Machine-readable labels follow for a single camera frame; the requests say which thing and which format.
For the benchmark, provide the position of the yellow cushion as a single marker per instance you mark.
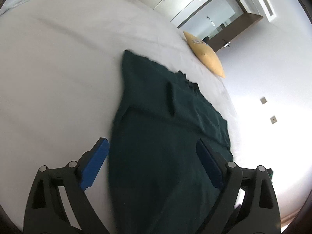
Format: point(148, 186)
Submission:
point(205, 54)

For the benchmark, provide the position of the dark brown door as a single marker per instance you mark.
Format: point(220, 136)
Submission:
point(218, 22)

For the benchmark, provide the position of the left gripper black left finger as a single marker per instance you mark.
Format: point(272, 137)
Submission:
point(45, 212)

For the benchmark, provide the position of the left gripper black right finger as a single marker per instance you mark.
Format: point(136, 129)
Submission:
point(247, 202)

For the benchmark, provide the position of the dark green knit sweater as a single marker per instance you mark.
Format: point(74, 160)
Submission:
point(156, 180)

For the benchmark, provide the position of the white bed sheet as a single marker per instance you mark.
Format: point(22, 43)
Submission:
point(61, 82)

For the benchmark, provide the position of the wall socket plate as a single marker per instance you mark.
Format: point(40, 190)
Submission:
point(273, 119)
point(263, 100)

